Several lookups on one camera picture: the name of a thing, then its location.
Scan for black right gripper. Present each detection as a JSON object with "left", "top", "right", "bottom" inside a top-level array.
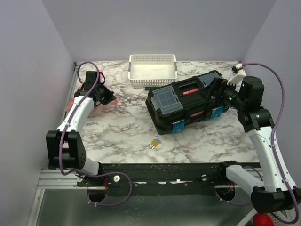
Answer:
[{"left": 196, "top": 76, "right": 246, "bottom": 110}]

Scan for pink plastic bag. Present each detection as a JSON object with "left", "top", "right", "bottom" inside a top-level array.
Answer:
[{"left": 65, "top": 70, "right": 119, "bottom": 117}]

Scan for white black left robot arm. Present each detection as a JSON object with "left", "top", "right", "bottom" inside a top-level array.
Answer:
[{"left": 46, "top": 71, "right": 117, "bottom": 186}]

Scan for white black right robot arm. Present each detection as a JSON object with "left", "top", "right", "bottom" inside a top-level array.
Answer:
[{"left": 208, "top": 76, "right": 301, "bottom": 214}]

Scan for white perforated plastic basket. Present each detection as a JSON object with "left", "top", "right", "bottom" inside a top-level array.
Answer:
[{"left": 128, "top": 54, "right": 177, "bottom": 88}]

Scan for black toolbox clear lids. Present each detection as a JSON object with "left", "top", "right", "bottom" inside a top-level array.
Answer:
[{"left": 145, "top": 70, "right": 229, "bottom": 135}]

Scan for red ball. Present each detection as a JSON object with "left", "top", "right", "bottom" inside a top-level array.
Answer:
[{"left": 253, "top": 213, "right": 274, "bottom": 226}]

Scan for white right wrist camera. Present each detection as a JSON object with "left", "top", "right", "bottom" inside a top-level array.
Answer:
[{"left": 227, "top": 73, "right": 246, "bottom": 86}]

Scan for aluminium rail left edge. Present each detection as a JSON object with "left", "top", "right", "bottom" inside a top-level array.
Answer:
[{"left": 62, "top": 62, "right": 79, "bottom": 121}]

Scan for green handled screwdriver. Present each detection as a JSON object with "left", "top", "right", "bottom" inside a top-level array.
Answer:
[{"left": 134, "top": 87, "right": 157, "bottom": 90}]

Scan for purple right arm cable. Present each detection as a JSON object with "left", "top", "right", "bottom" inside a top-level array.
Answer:
[{"left": 215, "top": 62, "right": 300, "bottom": 223}]

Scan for aluminium rail front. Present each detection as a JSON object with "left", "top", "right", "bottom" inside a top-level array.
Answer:
[{"left": 37, "top": 170, "right": 77, "bottom": 189}]

